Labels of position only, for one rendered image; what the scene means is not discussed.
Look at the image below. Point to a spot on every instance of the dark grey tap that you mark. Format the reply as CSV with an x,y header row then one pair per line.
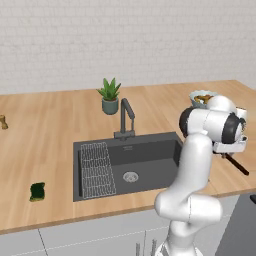
x,y
124,116

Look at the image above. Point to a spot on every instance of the white drawer front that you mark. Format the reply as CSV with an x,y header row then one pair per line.
x,y
100,226

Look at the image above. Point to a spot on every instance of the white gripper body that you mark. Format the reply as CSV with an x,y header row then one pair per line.
x,y
230,145

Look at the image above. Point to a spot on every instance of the dark grey dishwasher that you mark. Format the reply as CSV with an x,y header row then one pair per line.
x,y
240,230

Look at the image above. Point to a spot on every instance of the green plant in grey pot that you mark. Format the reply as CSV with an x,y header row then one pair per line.
x,y
110,100

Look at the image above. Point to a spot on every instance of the pale bowl with food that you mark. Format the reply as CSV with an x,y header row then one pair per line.
x,y
199,98

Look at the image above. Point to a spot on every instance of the white cupboard door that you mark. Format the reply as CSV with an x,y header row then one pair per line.
x,y
20,244
110,248
156,241

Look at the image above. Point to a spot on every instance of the green and yellow sponge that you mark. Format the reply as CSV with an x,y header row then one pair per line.
x,y
37,192

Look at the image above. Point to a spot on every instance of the small brown object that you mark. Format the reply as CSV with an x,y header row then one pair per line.
x,y
3,122

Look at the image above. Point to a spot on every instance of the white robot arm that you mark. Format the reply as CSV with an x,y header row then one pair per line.
x,y
195,166

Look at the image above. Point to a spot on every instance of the dark grey sink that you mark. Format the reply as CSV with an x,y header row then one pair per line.
x,y
146,156

